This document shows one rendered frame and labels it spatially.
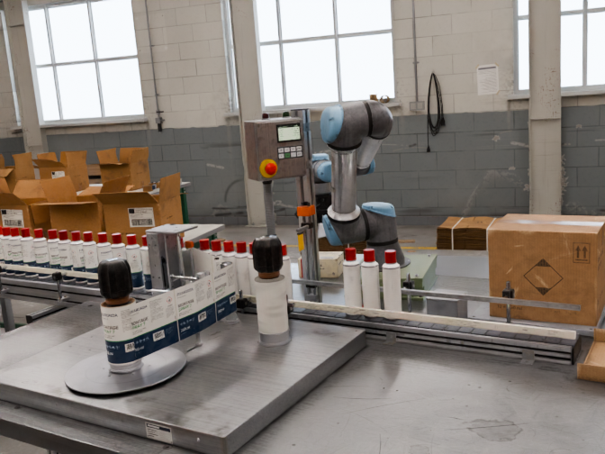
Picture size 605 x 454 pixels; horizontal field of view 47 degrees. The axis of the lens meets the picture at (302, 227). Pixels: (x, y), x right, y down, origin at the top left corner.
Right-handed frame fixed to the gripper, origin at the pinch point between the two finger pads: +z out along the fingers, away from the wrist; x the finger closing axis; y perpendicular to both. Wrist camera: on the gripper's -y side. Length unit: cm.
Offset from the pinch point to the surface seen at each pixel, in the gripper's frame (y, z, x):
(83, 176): -303, 5, 305
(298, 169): 7, -35, -48
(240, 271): -13, -4, -56
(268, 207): -5, -23, -46
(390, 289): 38, -2, -69
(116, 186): -143, -13, 92
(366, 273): 31, -6, -68
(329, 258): 4.6, 5.1, -4.8
